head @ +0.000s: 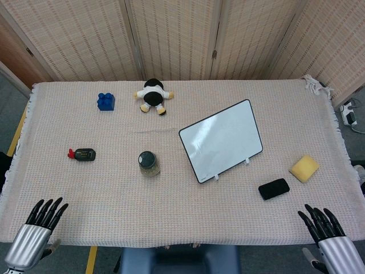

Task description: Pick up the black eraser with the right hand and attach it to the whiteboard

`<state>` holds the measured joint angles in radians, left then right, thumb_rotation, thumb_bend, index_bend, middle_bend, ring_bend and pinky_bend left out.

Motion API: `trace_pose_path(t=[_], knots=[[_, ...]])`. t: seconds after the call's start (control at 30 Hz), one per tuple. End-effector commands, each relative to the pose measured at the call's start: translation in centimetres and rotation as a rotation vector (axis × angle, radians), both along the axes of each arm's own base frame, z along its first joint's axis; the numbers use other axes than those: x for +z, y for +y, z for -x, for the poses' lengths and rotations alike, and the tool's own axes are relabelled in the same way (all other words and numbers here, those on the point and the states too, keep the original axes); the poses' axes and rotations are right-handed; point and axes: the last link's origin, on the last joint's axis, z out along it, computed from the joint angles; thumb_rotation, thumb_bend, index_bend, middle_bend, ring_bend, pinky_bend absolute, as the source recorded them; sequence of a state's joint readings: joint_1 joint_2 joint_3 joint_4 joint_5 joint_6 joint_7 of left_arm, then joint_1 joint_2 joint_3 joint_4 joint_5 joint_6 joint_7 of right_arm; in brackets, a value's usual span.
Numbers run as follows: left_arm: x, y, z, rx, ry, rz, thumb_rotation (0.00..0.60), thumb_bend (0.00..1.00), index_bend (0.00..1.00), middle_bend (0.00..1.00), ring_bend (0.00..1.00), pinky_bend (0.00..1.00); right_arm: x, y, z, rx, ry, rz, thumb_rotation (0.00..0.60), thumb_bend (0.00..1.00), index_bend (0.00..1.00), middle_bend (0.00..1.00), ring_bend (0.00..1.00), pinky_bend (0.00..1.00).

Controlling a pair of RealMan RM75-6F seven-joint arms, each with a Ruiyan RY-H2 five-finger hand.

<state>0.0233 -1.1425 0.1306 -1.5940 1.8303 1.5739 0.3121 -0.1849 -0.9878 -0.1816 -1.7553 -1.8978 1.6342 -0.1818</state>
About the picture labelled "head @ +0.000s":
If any blue grey robot torso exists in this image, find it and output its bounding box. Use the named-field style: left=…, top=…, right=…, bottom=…
left=113, top=244, right=241, bottom=274

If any black whiteboard eraser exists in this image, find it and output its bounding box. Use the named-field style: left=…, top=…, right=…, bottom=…
left=258, top=178, right=291, bottom=201

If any blue toy building block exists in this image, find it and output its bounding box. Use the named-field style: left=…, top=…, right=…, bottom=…
left=97, top=92, right=116, bottom=112

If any white power strip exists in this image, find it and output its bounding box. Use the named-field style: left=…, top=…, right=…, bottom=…
left=339, top=101, right=359, bottom=127

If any yellow floor tape strip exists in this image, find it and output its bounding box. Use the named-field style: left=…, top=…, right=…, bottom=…
left=6, top=112, right=30, bottom=157
left=85, top=245, right=99, bottom=274

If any woven folding screen panel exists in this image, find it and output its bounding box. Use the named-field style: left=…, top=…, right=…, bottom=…
left=0, top=11, right=55, bottom=95
left=269, top=0, right=365, bottom=108
left=0, top=0, right=143, bottom=83
left=125, top=0, right=226, bottom=81
left=210, top=0, right=303, bottom=80

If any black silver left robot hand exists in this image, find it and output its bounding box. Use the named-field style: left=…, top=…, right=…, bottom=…
left=4, top=196, right=70, bottom=271

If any white plastic board stand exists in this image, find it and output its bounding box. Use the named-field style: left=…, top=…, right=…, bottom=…
left=213, top=156, right=253, bottom=181

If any black white plush toy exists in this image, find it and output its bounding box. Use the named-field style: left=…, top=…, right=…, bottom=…
left=134, top=78, right=175, bottom=116

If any white power cable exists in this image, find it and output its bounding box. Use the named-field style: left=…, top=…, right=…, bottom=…
left=349, top=96, right=365, bottom=134

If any black framed whiteboard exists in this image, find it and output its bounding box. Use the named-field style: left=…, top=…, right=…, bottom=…
left=179, top=99, right=263, bottom=184

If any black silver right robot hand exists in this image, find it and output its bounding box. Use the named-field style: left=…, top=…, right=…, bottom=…
left=297, top=203, right=365, bottom=274

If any glass jar with black lid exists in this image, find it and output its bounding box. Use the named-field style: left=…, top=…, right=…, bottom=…
left=138, top=151, right=160, bottom=177

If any pink woven tablecloth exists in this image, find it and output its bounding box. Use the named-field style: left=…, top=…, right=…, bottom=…
left=0, top=74, right=365, bottom=249

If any black bottle with red cap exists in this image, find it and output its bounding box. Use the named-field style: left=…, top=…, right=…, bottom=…
left=67, top=147, right=97, bottom=163

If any yellow sponge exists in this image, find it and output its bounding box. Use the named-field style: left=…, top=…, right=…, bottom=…
left=289, top=154, right=320, bottom=183

